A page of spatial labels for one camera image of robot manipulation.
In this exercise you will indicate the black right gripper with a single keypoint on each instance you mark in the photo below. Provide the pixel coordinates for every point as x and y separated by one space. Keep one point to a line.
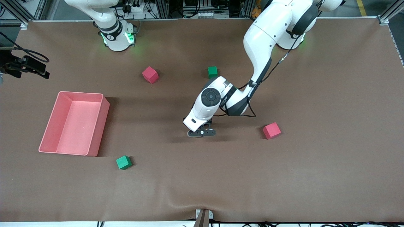
12 65

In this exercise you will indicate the brown table mat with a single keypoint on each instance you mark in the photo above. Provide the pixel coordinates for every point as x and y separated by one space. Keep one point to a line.
202 173

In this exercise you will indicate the green foam cube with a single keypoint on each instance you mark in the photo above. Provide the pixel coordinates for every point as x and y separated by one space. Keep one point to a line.
123 162
212 72

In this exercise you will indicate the red foam cube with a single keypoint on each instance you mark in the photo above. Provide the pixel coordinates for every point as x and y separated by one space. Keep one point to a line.
150 75
271 130

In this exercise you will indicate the pink plastic bin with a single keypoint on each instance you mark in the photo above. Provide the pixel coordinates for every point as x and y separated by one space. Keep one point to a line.
75 138

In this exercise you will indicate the white power strip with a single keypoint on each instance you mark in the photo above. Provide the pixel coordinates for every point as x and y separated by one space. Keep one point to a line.
135 8

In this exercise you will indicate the aluminium frame profile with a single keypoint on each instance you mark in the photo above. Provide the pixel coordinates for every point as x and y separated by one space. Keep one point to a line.
389 12
22 12

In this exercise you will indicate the camera mount post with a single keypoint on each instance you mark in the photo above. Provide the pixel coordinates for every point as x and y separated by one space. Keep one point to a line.
203 219

